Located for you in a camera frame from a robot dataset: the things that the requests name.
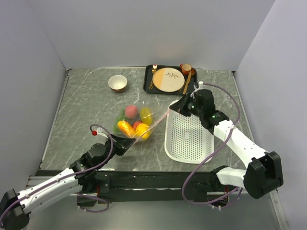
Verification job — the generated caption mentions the gold spoon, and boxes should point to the gold spoon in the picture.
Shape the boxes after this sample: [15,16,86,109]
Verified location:
[179,69,196,94]

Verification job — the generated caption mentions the yellow bell pepper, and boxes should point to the yellow bell pepper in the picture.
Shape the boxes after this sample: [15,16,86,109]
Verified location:
[135,123,151,140]

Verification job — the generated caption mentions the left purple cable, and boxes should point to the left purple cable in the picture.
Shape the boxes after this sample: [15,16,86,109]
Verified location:
[0,124,114,213]

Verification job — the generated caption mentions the aluminium rail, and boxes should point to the aluminium rail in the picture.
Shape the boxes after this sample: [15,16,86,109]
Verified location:
[26,173,100,198]

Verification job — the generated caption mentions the orange mango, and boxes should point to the orange mango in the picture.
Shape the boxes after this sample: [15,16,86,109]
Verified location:
[118,120,135,138]

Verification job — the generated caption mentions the yellow-green mango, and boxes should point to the yellow-green mango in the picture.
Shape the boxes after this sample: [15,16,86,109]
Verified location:
[139,107,153,126]

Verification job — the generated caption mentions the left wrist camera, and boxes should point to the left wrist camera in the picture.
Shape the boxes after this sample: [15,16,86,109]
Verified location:
[92,127,108,138]

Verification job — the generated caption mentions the pink peach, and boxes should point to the pink peach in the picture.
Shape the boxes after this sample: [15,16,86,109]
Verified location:
[125,105,138,119]

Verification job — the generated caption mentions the purple cable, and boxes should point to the purple cable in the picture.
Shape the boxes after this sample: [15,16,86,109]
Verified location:
[0,124,114,213]
[181,82,243,206]

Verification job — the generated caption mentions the red strawberry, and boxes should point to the red strawberry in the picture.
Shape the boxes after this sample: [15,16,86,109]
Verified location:
[133,121,142,129]

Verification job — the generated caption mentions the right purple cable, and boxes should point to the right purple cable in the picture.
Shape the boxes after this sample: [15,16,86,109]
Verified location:
[181,82,243,206]

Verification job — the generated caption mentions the gold fork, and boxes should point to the gold fork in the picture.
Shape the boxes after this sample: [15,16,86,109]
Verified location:
[149,65,157,90]

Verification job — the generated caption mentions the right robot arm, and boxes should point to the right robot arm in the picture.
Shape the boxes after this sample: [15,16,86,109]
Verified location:
[169,89,283,199]

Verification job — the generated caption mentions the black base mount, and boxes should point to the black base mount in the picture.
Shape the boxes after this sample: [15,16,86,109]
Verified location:
[81,171,233,203]

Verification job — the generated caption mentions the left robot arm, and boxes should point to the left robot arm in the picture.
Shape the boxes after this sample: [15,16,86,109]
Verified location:
[0,135,136,230]

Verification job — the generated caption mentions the gold knife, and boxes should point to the gold knife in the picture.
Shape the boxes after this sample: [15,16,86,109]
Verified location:
[183,70,192,94]

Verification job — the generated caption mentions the green grape bunch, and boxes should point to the green grape bunch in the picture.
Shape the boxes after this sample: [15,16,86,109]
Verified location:
[113,114,126,134]

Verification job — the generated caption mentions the clear zip top bag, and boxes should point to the clear zip top bag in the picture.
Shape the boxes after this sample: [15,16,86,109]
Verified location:
[113,104,170,142]

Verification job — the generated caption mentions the white plastic basket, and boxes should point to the white plastic basket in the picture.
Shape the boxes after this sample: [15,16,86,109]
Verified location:
[164,110,214,164]

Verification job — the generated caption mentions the small brown cup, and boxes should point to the small brown cup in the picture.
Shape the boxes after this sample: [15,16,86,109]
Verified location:
[180,64,192,75]

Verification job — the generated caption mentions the white and brown bowl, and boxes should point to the white and brown bowl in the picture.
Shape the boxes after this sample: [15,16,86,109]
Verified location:
[108,75,128,93]

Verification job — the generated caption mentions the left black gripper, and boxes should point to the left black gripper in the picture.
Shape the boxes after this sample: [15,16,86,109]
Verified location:
[96,133,136,169]

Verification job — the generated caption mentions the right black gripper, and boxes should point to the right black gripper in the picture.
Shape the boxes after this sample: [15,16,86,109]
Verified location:
[169,92,204,118]

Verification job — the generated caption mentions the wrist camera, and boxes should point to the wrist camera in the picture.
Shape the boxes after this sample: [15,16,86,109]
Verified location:
[190,81,204,98]
[92,127,108,138]

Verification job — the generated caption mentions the cream and peach plate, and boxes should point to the cream and peach plate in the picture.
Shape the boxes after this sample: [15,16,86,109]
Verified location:
[153,68,185,92]

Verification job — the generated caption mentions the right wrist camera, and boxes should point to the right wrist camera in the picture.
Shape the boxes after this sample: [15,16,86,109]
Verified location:
[190,81,204,98]

